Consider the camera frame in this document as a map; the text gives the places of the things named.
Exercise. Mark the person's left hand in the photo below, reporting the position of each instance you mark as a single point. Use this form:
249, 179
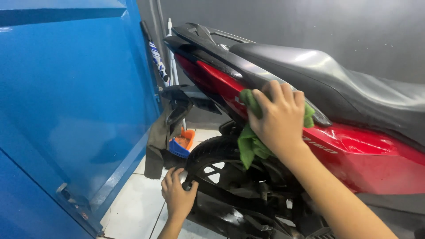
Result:
177, 199

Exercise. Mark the person's right hand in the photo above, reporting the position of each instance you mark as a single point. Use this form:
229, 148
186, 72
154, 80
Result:
280, 122

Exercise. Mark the green cleaning cloth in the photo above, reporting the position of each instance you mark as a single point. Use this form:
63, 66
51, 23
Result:
249, 146

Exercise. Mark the red and black scooter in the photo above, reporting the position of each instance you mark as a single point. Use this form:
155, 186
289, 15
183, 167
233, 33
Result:
365, 156

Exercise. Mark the blue plastic basket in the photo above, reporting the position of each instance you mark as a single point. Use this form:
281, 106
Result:
177, 149

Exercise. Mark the black scooter rear wheel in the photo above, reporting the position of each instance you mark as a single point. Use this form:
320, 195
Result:
212, 149

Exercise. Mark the orange plastic basket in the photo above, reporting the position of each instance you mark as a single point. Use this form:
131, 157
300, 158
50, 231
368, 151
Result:
187, 137

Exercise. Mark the grey brown hanging cloth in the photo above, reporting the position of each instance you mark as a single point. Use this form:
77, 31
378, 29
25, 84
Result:
157, 139

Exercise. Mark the black scooter seat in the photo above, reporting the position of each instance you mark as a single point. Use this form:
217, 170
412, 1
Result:
332, 83

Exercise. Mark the metal door latch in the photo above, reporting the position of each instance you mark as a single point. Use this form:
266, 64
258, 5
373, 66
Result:
71, 197

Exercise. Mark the white pole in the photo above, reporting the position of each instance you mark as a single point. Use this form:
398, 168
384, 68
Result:
172, 63

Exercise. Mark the blue white striped umbrella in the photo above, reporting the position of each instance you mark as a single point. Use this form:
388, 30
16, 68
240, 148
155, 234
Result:
158, 59

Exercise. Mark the blue metal door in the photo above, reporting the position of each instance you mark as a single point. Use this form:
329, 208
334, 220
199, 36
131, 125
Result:
66, 99

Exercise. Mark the grey wall pipe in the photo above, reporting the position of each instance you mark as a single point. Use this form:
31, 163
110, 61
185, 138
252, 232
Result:
157, 23

